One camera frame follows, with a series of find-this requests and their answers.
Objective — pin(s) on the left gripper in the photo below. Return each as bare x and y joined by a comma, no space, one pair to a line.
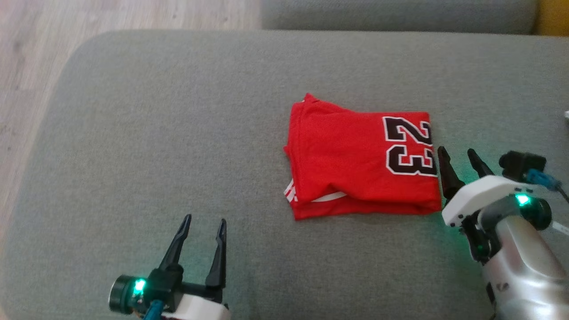
195,306

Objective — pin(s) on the red and white jersey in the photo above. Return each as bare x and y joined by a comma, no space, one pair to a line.
346,155

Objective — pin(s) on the large grey sofa seat cushion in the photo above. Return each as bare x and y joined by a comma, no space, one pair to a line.
178,133

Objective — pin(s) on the yellow sofa backrest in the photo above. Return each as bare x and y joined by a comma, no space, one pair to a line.
553,15

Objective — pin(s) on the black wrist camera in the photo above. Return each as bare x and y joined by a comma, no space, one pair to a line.
122,293
520,162

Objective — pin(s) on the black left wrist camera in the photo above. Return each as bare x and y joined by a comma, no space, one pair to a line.
122,293

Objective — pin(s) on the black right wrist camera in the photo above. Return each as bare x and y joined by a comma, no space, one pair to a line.
520,162

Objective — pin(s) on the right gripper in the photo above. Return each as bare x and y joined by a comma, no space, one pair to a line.
480,195

